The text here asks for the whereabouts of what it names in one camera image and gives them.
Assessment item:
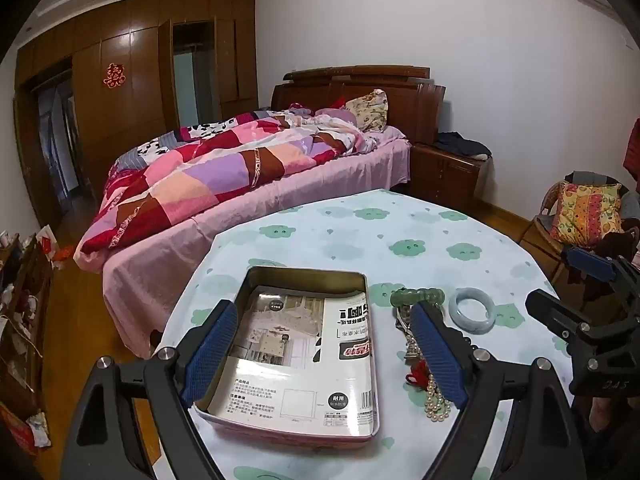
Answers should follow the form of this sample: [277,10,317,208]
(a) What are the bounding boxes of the patchwork quilt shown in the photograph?
[75,102,376,256]

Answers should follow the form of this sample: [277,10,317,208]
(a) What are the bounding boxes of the cluttered wooden shelf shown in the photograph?
[0,227,58,456]

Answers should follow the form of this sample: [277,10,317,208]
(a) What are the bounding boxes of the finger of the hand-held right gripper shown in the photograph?
[525,287,627,367]
[566,246,640,311]

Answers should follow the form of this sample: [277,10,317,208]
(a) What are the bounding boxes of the printed paper sheet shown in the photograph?
[207,285,379,437]

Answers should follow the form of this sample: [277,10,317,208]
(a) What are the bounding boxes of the pink bed sheet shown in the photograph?
[74,125,413,361]

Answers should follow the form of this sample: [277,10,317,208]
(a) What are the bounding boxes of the wooden wardrobe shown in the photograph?
[12,0,261,231]

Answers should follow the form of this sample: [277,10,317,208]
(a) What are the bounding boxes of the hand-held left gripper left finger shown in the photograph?
[60,299,240,480]

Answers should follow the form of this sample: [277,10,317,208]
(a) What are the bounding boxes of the wooden bed frame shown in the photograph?
[270,65,447,143]

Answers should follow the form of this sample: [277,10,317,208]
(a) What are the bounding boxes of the dark brown garment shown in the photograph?
[592,227,640,301]

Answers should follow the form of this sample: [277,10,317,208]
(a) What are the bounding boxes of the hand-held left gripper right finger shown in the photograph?
[410,300,586,480]

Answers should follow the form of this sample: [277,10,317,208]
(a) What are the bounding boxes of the red hanging garment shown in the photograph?
[622,117,640,181]

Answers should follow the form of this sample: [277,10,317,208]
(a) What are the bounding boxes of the dark folded clothes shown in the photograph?
[434,131,493,161]

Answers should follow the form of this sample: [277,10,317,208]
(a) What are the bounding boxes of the wooden nightstand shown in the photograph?
[407,141,493,203]

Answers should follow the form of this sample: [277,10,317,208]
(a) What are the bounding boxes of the red and white paper bag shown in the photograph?
[34,225,60,263]

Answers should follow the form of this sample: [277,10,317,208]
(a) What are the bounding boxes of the wicker chair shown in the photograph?
[520,172,640,286]

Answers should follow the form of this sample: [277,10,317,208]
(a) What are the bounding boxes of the silver wristwatch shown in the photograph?
[394,307,426,368]

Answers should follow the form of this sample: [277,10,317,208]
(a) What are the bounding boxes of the green bead bracelet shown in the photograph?
[390,286,446,311]

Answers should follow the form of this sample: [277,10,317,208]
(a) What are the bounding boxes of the floral pillow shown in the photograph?
[345,89,390,133]

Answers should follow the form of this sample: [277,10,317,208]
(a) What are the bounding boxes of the red tassel knot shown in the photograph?
[405,360,432,389]

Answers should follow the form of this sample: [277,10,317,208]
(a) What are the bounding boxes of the bead bracelets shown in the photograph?
[424,380,457,424]

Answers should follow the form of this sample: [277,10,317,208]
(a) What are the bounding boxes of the colourful patterned cushion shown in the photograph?
[550,182,623,247]

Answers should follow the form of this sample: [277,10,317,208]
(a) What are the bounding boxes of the pink tin box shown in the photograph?
[192,266,381,445]

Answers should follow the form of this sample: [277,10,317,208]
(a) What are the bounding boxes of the pale jade bangle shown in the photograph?
[448,287,497,331]

